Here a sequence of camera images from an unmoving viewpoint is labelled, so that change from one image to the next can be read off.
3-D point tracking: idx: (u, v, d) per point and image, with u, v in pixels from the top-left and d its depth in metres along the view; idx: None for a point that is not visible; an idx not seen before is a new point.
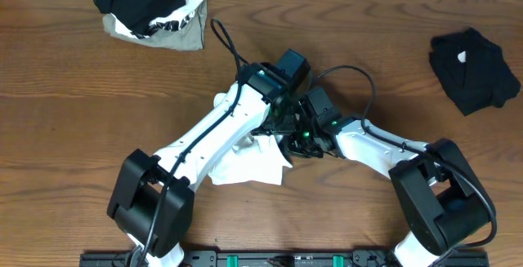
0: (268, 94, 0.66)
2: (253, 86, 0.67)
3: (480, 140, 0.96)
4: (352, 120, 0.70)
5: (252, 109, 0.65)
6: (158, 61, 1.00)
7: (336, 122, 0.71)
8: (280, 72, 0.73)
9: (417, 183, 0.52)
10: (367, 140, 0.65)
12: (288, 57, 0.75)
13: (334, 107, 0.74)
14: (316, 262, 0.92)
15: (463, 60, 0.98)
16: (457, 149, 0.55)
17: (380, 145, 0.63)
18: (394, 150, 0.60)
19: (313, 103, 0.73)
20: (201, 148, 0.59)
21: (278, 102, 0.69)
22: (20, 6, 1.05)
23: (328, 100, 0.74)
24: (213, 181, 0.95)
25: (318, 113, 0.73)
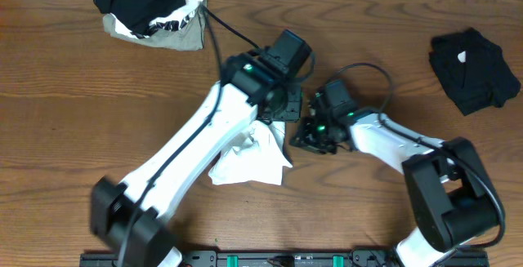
0: (255, 91, 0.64)
2: (238, 86, 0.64)
3: (480, 140, 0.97)
4: (368, 113, 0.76)
5: (230, 117, 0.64)
6: (158, 61, 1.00)
7: (353, 113, 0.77)
8: (274, 59, 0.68)
9: (431, 178, 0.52)
10: (382, 131, 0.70)
12: (285, 41, 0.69)
13: (351, 100, 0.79)
14: (316, 262, 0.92)
15: (463, 60, 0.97)
16: (474, 148, 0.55)
17: (394, 138, 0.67)
18: (408, 143, 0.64)
19: (331, 94, 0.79)
20: (175, 169, 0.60)
21: (268, 97, 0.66)
22: (20, 6, 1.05)
23: (346, 94, 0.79)
24: (213, 181, 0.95)
25: (334, 104, 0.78)
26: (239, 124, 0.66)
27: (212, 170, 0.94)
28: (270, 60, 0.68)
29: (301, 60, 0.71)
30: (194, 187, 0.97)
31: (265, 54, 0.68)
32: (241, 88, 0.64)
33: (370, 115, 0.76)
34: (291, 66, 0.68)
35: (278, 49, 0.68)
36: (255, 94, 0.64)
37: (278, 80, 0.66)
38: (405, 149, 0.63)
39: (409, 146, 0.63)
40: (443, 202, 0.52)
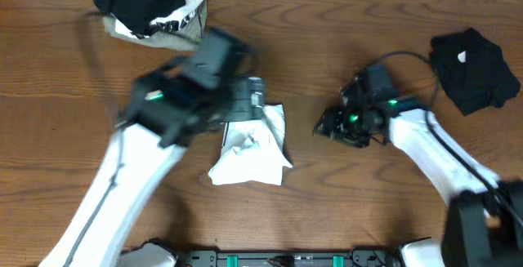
0: (173, 117, 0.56)
2: (152, 119, 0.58)
3: (478, 141, 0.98)
4: (413, 103, 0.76)
5: (139, 171, 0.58)
6: (159, 62, 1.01)
7: (395, 101, 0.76)
8: (200, 66, 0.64)
9: (476, 215, 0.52)
10: (429, 138, 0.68)
12: (210, 44, 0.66)
13: (394, 89, 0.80)
14: (316, 261, 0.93)
15: (463, 60, 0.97)
16: None
17: (443, 155, 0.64)
18: (459, 170, 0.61)
19: (372, 77, 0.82)
20: (87, 248, 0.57)
21: (193, 122, 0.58)
22: (20, 6, 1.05)
23: (387, 81, 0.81)
24: (213, 181, 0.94)
25: (374, 90, 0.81)
26: (158, 172, 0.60)
27: (212, 170, 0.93)
28: (195, 67, 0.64)
29: (232, 61, 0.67)
30: (194, 187, 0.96)
31: (187, 63, 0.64)
32: (154, 119, 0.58)
33: (415, 109, 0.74)
34: (219, 69, 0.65)
35: (201, 54, 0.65)
36: (174, 119, 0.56)
37: (204, 99, 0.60)
38: (453, 171, 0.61)
39: (459, 172, 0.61)
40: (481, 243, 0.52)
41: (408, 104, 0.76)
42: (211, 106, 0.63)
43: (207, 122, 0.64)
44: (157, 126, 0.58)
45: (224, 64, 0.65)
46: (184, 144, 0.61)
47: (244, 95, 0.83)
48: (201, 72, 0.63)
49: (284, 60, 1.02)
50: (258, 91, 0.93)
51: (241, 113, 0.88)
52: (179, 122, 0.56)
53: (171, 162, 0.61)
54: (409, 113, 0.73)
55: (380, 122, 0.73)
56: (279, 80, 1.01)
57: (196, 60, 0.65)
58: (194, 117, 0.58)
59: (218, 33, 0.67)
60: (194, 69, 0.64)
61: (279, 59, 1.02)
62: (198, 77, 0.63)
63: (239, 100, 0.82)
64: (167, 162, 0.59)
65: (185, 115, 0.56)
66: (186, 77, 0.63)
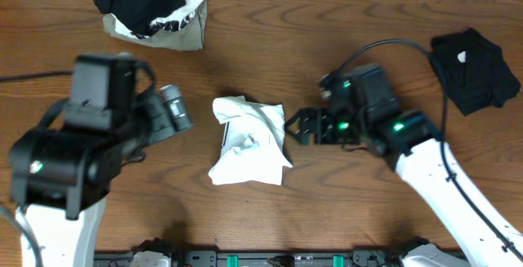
0: (64, 182, 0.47)
2: (48, 188, 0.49)
3: (476, 141, 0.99)
4: (417, 120, 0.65)
5: (62, 246, 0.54)
6: (158, 61, 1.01)
7: (402, 126, 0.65)
8: (86, 104, 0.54)
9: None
10: (451, 192, 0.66)
12: (85, 71, 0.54)
13: (391, 97, 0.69)
14: (316, 261, 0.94)
15: (463, 60, 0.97)
16: None
17: (475, 221, 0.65)
18: (493, 241, 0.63)
19: (367, 89, 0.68)
20: None
21: (91, 173, 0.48)
22: (19, 6, 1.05)
23: (384, 89, 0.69)
24: (213, 181, 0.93)
25: (371, 104, 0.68)
26: (82, 238, 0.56)
27: (212, 170, 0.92)
28: (79, 108, 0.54)
29: (122, 81, 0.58)
30: (194, 187, 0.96)
31: (69, 107, 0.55)
32: (51, 189, 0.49)
33: (422, 135, 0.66)
34: (110, 97, 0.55)
35: (79, 89, 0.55)
36: (71, 178, 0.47)
37: (82, 148, 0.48)
38: (489, 243, 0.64)
39: (493, 245, 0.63)
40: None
41: (413, 125, 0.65)
42: (110, 146, 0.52)
43: (115, 164, 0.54)
44: (59, 194, 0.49)
45: (108, 91, 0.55)
46: (105, 189, 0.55)
47: (158, 108, 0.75)
48: (94, 111, 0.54)
49: (284, 60, 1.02)
50: (181, 114, 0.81)
51: (170, 134, 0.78)
52: (77, 179, 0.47)
53: (94, 221, 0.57)
54: (424, 148, 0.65)
55: (382, 148, 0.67)
56: (279, 79, 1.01)
57: (73, 100, 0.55)
58: (92, 166, 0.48)
59: (89, 57, 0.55)
60: (78, 110, 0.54)
61: (279, 59, 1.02)
62: (89, 117, 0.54)
63: (154, 117, 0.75)
64: (87, 226, 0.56)
65: (80, 168, 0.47)
66: (74, 122, 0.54)
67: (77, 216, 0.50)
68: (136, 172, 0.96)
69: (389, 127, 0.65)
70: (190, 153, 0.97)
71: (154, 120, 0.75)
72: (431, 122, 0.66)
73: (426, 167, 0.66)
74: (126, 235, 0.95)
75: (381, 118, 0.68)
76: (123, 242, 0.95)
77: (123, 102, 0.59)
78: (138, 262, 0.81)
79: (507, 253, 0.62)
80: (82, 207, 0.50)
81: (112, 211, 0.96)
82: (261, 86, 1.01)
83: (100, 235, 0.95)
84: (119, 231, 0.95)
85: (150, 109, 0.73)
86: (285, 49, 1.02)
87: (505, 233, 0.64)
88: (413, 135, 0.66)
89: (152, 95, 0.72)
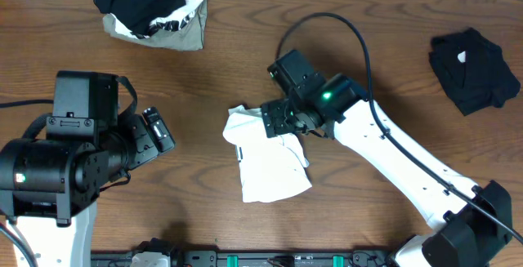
0: (55, 189, 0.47)
2: (37, 198, 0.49)
3: (478, 140, 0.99)
4: (346, 89, 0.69)
5: (58, 252, 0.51)
6: (159, 61, 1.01)
7: (330, 95, 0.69)
8: (69, 117, 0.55)
9: (468, 237, 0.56)
10: (388, 147, 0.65)
12: (67, 86, 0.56)
13: (315, 73, 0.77)
14: (316, 261, 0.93)
15: (463, 60, 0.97)
16: (499, 189, 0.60)
17: (409, 166, 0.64)
18: (435, 187, 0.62)
19: (288, 70, 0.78)
20: None
21: (79, 178, 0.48)
22: (18, 6, 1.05)
23: (307, 67, 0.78)
24: (245, 199, 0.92)
25: (297, 82, 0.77)
26: (78, 242, 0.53)
27: (244, 195, 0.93)
28: (62, 120, 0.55)
29: (101, 94, 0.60)
30: (194, 187, 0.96)
31: (52, 122, 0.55)
32: (38, 198, 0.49)
33: (353, 99, 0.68)
34: (91, 108, 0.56)
35: (62, 103, 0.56)
36: (59, 184, 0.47)
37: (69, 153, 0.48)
38: (432, 190, 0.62)
39: (435, 191, 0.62)
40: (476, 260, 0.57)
41: (341, 92, 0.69)
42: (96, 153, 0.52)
43: (102, 171, 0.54)
44: (48, 202, 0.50)
45: (92, 101, 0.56)
46: (94, 199, 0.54)
47: (141, 129, 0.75)
48: (76, 124, 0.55)
49: None
50: (164, 134, 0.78)
51: (154, 156, 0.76)
52: (64, 184, 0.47)
53: (88, 223, 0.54)
54: (353, 112, 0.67)
55: (316, 119, 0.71)
56: None
57: (56, 113, 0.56)
58: (78, 171, 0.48)
59: (69, 73, 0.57)
60: (61, 123, 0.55)
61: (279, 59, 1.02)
62: (72, 130, 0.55)
63: (137, 139, 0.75)
64: (81, 230, 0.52)
65: (66, 174, 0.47)
66: (58, 135, 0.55)
67: (69, 220, 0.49)
68: (136, 172, 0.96)
69: (317, 96, 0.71)
70: (190, 153, 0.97)
71: (137, 141, 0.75)
72: (359, 88, 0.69)
73: (359, 129, 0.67)
74: (127, 234, 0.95)
75: (309, 92, 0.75)
76: (123, 242, 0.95)
77: (105, 113, 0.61)
78: (137, 264, 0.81)
79: (449, 196, 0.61)
80: (74, 212, 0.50)
81: (113, 211, 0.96)
82: (262, 86, 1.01)
83: (100, 235, 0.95)
84: (119, 231, 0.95)
85: (132, 130, 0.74)
86: (286, 49, 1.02)
87: (445, 179, 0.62)
88: (346, 100, 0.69)
89: (133, 117, 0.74)
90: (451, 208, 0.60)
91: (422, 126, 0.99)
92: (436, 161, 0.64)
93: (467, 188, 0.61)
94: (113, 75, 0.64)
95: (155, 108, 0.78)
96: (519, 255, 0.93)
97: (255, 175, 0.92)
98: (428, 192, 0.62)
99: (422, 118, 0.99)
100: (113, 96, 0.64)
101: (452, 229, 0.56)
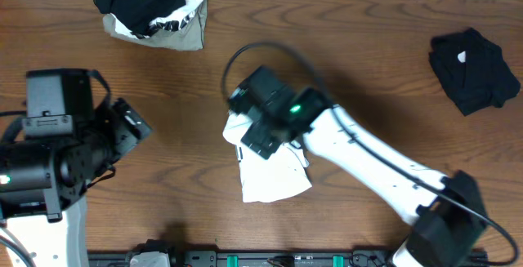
0: (39, 184, 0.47)
2: (25, 198, 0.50)
3: (479, 140, 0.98)
4: (315, 100, 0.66)
5: (53, 249, 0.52)
6: (159, 61, 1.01)
7: (300, 107, 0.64)
8: (46, 116, 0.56)
9: (440, 227, 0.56)
10: (355, 150, 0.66)
12: (39, 86, 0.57)
13: (284, 86, 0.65)
14: (316, 261, 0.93)
15: (463, 60, 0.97)
16: (465, 178, 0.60)
17: (377, 166, 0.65)
18: (404, 184, 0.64)
19: (257, 88, 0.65)
20: None
21: (64, 171, 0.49)
22: (20, 6, 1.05)
23: (275, 81, 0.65)
24: (245, 199, 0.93)
25: (267, 99, 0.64)
26: (73, 236, 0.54)
27: (244, 195, 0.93)
28: (38, 121, 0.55)
29: (77, 91, 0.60)
30: (194, 187, 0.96)
31: (29, 123, 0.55)
32: (25, 196, 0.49)
33: (320, 109, 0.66)
34: (67, 105, 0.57)
35: (36, 104, 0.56)
36: (44, 180, 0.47)
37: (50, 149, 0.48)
38: (401, 187, 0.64)
39: (404, 187, 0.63)
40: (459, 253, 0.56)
41: (310, 104, 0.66)
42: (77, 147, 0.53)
43: (86, 165, 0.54)
44: (37, 202, 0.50)
45: (66, 98, 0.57)
46: (79, 194, 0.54)
47: (116, 122, 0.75)
48: (53, 122, 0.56)
49: (284, 60, 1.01)
50: (138, 121, 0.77)
51: (131, 144, 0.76)
52: (50, 179, 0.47)
53: (80, 216, 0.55)
54: (322, 122, 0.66)
55: (288, 135, 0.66)
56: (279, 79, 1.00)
57: (32, 115, 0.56)
58: (63, 165, 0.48)
59: (39, 73, 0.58)
60: (37, 123, 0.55)
61: (279, 58, 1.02)
62: (51, 128, 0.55)
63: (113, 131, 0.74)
64: (73, 224, 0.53)
65: (51, 168, 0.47)
66: (36, 135, 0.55)
67: (60, 214, 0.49)
68: (136, 172, 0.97)
69: (286, 111, 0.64)
70: (190, 153, 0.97)
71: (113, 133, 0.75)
72: (323, 96, 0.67)
73: (328, 135, 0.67)
74: (126, 234, 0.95)
75: (282, 109, 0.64)
76: (122, 242, 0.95)
77: (80, 111, 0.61)
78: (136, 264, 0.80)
79: (417, 189, 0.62)
80: (64, 206, 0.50)
81: (113, 211, 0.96)
82: None
83: (100, 235, 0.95)
84: (119, 231, 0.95)
85: (107, 123, 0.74)
86: (286, 49, 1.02)
87: (412, 172, 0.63)
88: (315, 111, 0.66)
89: (107, 113, 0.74)
90: (422, 202, 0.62)
91: (422, 126, 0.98)
92: (403, 157, 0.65)
93: (435, 180, 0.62)
94: (83, 70, 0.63)
95: (122, 101, 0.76)
96: (519, 255, 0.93)
97: (255, 175, 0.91)
98: (397, 189, 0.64)
99: (422, 118, 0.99)
100: (87, 91, 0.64)
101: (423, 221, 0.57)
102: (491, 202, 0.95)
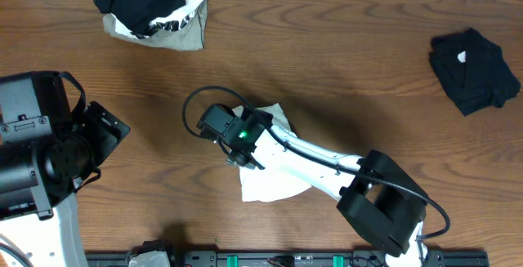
0: (26, 184, 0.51)
2: (11, 200, 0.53)
3: (480, 140, 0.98)
4: (257, 125, 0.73)
5: (46, 246, 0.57)
6: (159, 61, 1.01)
7: (245, 133, 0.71)
8: (22, 119, 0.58)
9: (364, 203, 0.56)
10: (290, 157, 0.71)
12: (11, 92, 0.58)
13: (234, 117, 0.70)
14: (316, 262, 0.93)
15: (463, 60, 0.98)
16: (382, 154, 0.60)
17: (310, 165, 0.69)
18: (328, 173, 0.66)
19: (212, 125, 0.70)
20: None
21: (49, 169, 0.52)
22: (20, 6, 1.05)
23: (227, 114, 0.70)
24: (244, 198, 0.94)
25: (221, 132, 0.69)
26: (66, 231, 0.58)
27: (244, 194, 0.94)
28: (15, 126, 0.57)
29: (51, 92, 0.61)
30: (194, 187, 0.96)
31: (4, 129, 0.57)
32: (18, 197, 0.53)
33: (261, 129, 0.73)
34: (42, 107, 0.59)
35: (12, 109, 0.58)
36: (30, 178, 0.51)
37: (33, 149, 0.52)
38: (327, 176, 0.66)
39: (329, 175, 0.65)
40: (389, 225, 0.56)
41: (252, 127, 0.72)
42: (59, 145, 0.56)
43: (71, 162, 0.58)
44: (25, 204, 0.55)
45: (39, 100, 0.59)
46: (69, 191, 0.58)
47: (101, 129, 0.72)
48: (31, 125, 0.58)
49: (285, 60, 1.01)
50: (115, 121, 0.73)
51: (113, 145, 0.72)
52: (36, 176, 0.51)
53: (72, 213, 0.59)
54: (261, 141, 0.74)
55: (243, 157, 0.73)
56: (279, 79, 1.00)
57: (8, 121, 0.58)
58: (48, 162, 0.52)
59: (9, 78, 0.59)
60: (15, 129, 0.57)
61: (279, 59, 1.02)
62: (30, 131, 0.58)
63: (97, 138, 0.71)
64: (65, 220, 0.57)
65: (37, 166, 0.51)
66: (16, 139, 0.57)
67: (51, 210, 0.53)
68: (136, 172, 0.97)
69: (236, 140, 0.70)
70: (190, 153, 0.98)
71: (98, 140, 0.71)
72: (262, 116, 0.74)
73: (267, 149, 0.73)
74: (127, 234, 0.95)
75: (235, 139, 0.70)
76: (122, 242, 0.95)
77: (62, 112, 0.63)
78: None
79: (341, 175, 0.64)
80: (54, 203, 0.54)
81: (113, 211, 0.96)
82: (261, 86, 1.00)
83: (100, 235, 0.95)
84: (119, 231, 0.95)
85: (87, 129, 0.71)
86: (286, 49, 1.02)
87: (333, 160, 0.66)
88: (257, 133, 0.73)
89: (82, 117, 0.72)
90: (345, 184, 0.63)
91: (423, 126, 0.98)
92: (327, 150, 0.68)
93: (352, 162, 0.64)
94: (55, 73, 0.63)
95: (96, 104, 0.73)
96: (519, 255, 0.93)
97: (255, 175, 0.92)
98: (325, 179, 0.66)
99: (423, 119, 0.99)
100: (60, 91, 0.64)
101: (346, 202, 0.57)
102: (491, 203, 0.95)
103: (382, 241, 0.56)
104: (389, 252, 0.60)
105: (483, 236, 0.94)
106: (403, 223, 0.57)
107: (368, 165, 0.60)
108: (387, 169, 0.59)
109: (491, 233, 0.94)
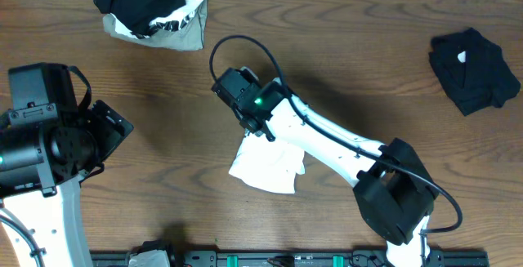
0: (30, 161, 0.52)
2: (16, 178, 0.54)
3: (480, 140, 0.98)
4: (274, 93, 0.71)
5: (50, 221, 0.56)
6: (158, 61, 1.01)
7: (261, 100, 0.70)
8: (30, 107, 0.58)
9: (379, 190, 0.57)
10: (308, 132, 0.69)
12: (21, 81, 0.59)
13: (252, 85, 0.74)
14: (316, 262, 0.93)
15: (463, 60, 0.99)
16: (404, 144, 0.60)
17: (327, 144, 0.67)
18: (347, 153, 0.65)
19: (228, 87, 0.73)
20: None
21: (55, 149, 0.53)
22: (20, 6, 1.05)
23: (244, 80, 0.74)
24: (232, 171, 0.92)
25: (236, 96, 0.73)
26: (69, 210, 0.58)
27: (235, 165, 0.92)
28: (24, 112, 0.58)
29: (59, 83, 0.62)
30: (194, 187, 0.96)
31: (14, 114, 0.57)
32: (24, 176, 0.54)
33: (279, 100, 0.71)
34: (51, 95, 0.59)
35: (21, 97, 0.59)
36: (37, 157, 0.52)
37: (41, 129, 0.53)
38: (344, 157, 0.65)
39: (348, 157, 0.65)
40: (399, 215, 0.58)
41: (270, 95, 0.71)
42: (64, 129, 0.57)
43: (76, 148, 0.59)
44: (30, 183, 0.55)
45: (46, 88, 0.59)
46: (73, 173, 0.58)
47: (108, 126, 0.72)
48: (38, 111, 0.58)
49: (284, 60, 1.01)
50: (119, 118, 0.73)
51: (116, 141, 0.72)
52: (42, 154, 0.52)
53: (74, 193, 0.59)
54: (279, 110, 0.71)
55: (255, 124, 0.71)
56: None
57: (17, 108, 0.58)
58: (54, 143, 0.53)
59: (21, 68, 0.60)
60: (24, 115, 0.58)
61: (279, 59, 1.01)
62: (37, 117, 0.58)
63: (102, 135, 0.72)
64: (69, 197, 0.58)
65: (42, 146, 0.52)
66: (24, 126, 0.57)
67: (54, 188, 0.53)
68: (136, 172, 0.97)
69: (249, 104, 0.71)
70: (190, 153, 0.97)
71: (103, 135, 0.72)
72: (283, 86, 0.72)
73: (284, 120, 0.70)
74: (126, 234, 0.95)
75: (248, 103, 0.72)
76: (122, 242, 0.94)
77: (70, 103, 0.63)
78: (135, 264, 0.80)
79: (359, 158, 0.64)
80: (58, 181, 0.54)
81: (112, 211, 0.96)
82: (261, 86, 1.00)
83: (99, 235, 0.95)
84: (118, 231, 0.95)
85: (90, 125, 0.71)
86: (286, 49, 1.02)
87: (354, 143, 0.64)
88: (273, 102, 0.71)
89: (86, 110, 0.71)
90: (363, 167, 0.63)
91: (422, 126, 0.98)
92: (348, 133, 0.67)
93: (374, 147, 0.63)
94: (63, 65, 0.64)
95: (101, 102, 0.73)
96: (519, 255, 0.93)
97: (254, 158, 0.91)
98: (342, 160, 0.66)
99: (423, 119, 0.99)
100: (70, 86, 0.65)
101: (363, 184, 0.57)
102: (491, 202, 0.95)
103: (389, 229, 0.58)
104: (392, 240, 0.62)
105: (482, 236, 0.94)
106: (413, 215, 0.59)
107: (388, 152, 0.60)
108: (406, 160, 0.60)
109: (491, 233, 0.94)
